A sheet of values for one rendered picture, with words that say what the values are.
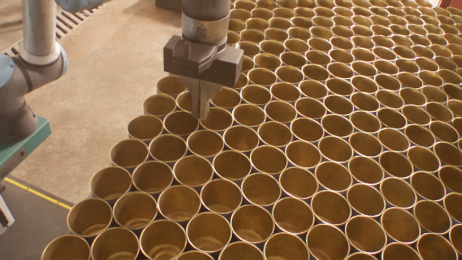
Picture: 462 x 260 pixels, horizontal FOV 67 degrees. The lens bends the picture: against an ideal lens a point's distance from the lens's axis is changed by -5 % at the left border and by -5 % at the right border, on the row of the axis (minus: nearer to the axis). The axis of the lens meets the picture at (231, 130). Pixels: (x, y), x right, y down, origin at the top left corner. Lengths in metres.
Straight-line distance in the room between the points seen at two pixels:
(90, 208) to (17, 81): 0.62
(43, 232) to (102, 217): 0.99
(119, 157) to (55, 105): 2.02
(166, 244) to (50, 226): 1.04
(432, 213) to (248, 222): 0.34
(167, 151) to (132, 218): 0.15
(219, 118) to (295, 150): 0.17
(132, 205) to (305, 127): 0.38
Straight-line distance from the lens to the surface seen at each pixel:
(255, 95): 0.83
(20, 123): 1.22
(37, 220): 1.67
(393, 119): 0.89
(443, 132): 0.93
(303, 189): 0.70
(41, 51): 1.14
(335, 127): 0.82
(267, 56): 0.93
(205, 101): 0.68
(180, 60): 0.55
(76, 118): 2.56
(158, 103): 0.79
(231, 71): 0.61
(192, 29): 0.58
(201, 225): 0.61
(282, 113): 0.81
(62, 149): 2.37
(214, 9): 0.56
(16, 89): 1.17
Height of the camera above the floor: 1.64
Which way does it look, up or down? 42 degrees down
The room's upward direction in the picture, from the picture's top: 8 degrees clockwise
